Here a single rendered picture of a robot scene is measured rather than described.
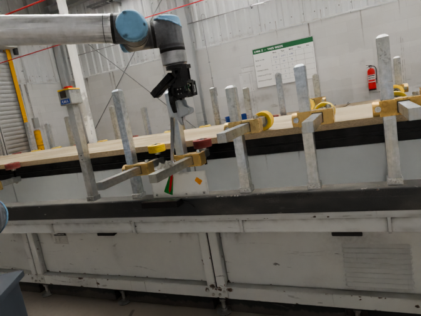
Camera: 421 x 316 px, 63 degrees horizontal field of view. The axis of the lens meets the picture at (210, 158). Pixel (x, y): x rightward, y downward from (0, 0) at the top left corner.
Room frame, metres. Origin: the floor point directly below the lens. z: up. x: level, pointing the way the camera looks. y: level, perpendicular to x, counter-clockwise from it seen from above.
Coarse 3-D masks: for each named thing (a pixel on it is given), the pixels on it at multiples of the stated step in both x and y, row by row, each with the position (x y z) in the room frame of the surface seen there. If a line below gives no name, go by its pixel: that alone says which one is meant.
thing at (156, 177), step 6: (204, 150) 1.45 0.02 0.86; (174, 162) 1.26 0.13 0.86; (180, 162) 1.25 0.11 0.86; (186, 162) 1.29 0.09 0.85; (192, 162) 1.34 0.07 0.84; (174, 168) 1.21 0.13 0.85; (180, 168) 1.24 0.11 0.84; (150, 174) 1.10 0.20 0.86; (156, 174) 1.10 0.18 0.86; (162, 174) 1.13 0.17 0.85; (168, 174) 1.16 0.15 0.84; (150, 180) 1.10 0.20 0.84; (156, 180) 1.10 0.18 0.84
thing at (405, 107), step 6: (396, 96) 1.22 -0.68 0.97; (402, 102) 0.99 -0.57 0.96; (408, 102) 0.96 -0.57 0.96; (402, 108) 0.93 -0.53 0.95; (408, 108) 0.82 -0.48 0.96; (414, 108) 0.81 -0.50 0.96; (420, 108) 0.81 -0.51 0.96; (402, 114) 0.94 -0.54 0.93; (408, 114) 0.82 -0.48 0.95; (414, 114) 0.81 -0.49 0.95; (420, 114) 0.81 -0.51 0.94
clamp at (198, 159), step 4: (192, 152) 1.38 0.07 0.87; (200, 152) 1.34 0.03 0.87; (204, 152) 1.37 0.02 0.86; (176, 156) 1.37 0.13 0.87; (180, 156) 1.36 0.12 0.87; (184, 156) 1.35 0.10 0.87; (188, 156) 1.34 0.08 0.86; (192, 156) 1.34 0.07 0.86; (196, 156) 1.33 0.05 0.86; (200, 156) 1.33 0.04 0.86; (204, 156) 1.36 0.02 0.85; (176, 160) 1.37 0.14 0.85; (192, 160) 1.34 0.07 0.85; (196, 160) 1.33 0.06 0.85; (200, 160) 1.32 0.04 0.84; (204, 160) 1.35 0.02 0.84; (192, 164) 1.34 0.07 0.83; (196, 164) 1.33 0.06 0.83; (200, 164) 1.32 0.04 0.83
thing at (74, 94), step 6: (60, 90) 1.57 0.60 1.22; (66, 90) 1.55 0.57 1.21; (72, 90) 1.57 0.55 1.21; (78, 90) 1.60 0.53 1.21; (66, 96) 1.56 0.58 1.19; (72, 96) 1.56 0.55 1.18; (78, 96) 1.59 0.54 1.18; (60, 102) 1.58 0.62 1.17; (72, 102) 1.55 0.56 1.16; (78, 102) 1.59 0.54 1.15
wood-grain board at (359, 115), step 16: (336, 112) 1.70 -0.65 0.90; (352, 112) 1.56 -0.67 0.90; (368, 112) 1.44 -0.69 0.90; (208, 128) 2.15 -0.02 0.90; (272, 128) 1.49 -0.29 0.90; (288, 128) 1.39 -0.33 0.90; (320, 128) 1.34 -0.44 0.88; (336, 128) 1.31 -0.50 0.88; (96, 144) 2.46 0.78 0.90; (112, 144) 2.19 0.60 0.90; (144, 144) 1.79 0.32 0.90; (192, 144) 1.57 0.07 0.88; (0, 160) 2.59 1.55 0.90; (16, 160) 2.28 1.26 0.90; (32, 160) 2.05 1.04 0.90; (48, 160) 1.95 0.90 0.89; (64, 160) 1.91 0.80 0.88
